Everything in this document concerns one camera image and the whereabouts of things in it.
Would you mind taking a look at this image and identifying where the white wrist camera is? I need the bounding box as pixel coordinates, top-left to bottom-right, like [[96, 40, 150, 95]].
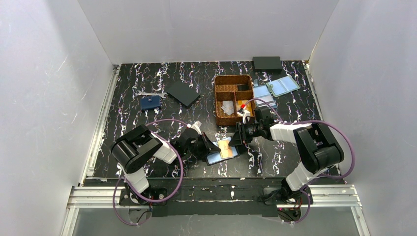
[[237, 104, 251, 124], [187, 121, 202, 135]]

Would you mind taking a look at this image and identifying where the silver card in basket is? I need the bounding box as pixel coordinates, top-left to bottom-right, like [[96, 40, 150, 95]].
[[221, 100, 235, 116]]

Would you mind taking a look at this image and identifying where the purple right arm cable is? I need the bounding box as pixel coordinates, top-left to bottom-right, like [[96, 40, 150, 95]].
[[242, 97, 357, 225]]

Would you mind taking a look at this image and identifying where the black flat square pad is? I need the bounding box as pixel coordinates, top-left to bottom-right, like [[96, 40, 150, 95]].
[[166, 81, 200, 108]]

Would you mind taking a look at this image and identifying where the black leather card holder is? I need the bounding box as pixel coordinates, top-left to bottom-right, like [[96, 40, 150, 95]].
[[207, 137, 239, 166]]

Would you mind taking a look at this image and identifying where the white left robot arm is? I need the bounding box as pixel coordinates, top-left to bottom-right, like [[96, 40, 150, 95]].
[[111, 124, 221, 193]]

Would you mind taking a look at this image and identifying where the silver metal wrench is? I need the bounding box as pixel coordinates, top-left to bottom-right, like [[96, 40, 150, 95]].
[[135, 91, 168, 99]]

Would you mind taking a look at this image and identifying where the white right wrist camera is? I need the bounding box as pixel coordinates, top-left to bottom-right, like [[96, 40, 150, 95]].
[[237, 104, 251, 124]]

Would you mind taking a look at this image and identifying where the gold striped credit card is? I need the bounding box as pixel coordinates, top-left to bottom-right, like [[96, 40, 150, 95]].
[[218, 140, 235, 159]]

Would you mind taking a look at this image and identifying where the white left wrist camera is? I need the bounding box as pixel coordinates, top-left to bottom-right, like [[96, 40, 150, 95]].
[[187, 121, 202, 135]]

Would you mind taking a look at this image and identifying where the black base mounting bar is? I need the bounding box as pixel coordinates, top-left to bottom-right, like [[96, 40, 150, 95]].
[[119, 177, 314, 220]]

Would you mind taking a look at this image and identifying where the light blue card sleeve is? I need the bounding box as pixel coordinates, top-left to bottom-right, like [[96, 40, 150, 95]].
[[253, 85, 277, 109]]

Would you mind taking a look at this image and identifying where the black rectangular box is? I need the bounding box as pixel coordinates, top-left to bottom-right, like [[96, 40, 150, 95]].
[[252, 57, 283, 72]]

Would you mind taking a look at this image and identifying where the brown woven divided basket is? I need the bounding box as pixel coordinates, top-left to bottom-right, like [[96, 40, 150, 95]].
[[214, 74, 254, 126]]

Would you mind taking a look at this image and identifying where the light green card sleeve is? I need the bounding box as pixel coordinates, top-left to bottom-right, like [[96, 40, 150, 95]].
[[266, 76, 300, 97]]

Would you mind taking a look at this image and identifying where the navy blue small wallet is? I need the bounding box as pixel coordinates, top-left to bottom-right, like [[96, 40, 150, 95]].
[[140, 95, 161, 111]]

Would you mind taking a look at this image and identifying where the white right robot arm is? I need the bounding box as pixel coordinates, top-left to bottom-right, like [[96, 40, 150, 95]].
[[229, 107, 344, 196]]

